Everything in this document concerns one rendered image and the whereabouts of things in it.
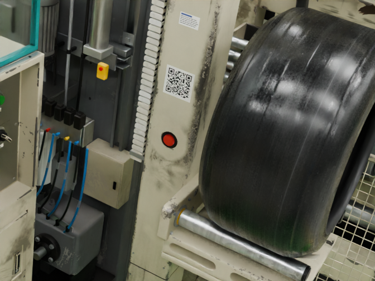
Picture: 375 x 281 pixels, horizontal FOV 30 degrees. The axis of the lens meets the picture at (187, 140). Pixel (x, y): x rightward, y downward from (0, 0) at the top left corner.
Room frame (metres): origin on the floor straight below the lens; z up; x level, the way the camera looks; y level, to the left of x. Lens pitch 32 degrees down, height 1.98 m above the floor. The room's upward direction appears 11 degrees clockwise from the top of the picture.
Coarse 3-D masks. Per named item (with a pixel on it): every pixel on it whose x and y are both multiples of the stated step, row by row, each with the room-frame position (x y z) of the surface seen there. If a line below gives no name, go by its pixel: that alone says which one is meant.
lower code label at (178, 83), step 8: (168, 72) 1.49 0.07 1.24; (176, 72) 1.48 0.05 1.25; (184, 72) 1.47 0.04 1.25; (168, 80) 1.48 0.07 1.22; (176, 80) 1.48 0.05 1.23; (184, 80) 1.47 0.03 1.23; (192, 80) 1.46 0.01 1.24; (168, 88) 1.48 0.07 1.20; (176, 88) 1.48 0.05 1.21; (184, 88) 1.47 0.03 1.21; (192, 88) 1.46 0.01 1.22; (176, 96) 1.47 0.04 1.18; (184, 96) 1.47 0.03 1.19
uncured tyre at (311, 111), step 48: (288, 48) 1.34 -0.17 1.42; (336, 48) 1.34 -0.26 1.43; (240, 96) 1.26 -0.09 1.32; (288, 96) 1.24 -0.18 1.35; (336, 96) 1.24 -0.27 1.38; (240, 144) 1.21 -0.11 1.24; (288, 144) 1.19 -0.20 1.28; (336, 144) 1.19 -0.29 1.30; (240, 192) 1.19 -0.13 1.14; (288, 192) 1.15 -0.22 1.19; (336, 192) 1.52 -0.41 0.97; (288, 240) 1.17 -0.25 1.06
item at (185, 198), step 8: (192, 184) 1.46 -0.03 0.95; (184, 192) 1.42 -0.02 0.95; (192, 192) 1.44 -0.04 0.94; (176, 200) 1.38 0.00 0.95; (184, 200) 1.40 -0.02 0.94; (192, 200) 1.45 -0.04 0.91; (200, 200) 1.50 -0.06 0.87; (168, 208) 1.35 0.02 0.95; (176, 208) 1.36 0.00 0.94; (192, 208) 1.47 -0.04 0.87; (160, 216) 1.35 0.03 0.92; (168, 216) 1.34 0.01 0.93; (176, 216) 1.36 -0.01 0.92; (160, 224) 1.34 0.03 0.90; (168, 224) 1.34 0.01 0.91; (176, 224) 1.37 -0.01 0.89; (160, 232) 1.34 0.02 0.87; (168, 232) 1.34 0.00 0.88
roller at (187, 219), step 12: (180, 216) 1.37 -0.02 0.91; (192, 216) 1.37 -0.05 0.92; (192, 228) 1.35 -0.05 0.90; (204, 228) 1.34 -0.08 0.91; (216, 228) 1.34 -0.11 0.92; (216, 240) 1.32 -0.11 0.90; (228, 240) 1.32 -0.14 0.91; (240, 240) 1.31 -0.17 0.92; (240, 252) 1.30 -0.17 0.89; (252, 252) 1.29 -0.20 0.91; (264, 252) 1.29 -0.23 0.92; (264, 264) 1.28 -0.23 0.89; (276, 264) 1.26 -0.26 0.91; (288, 264) 1.26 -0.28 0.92; (300, 264) 1.26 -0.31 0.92; (288, 276) 1.25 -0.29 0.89; (300, 276) 1.24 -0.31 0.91
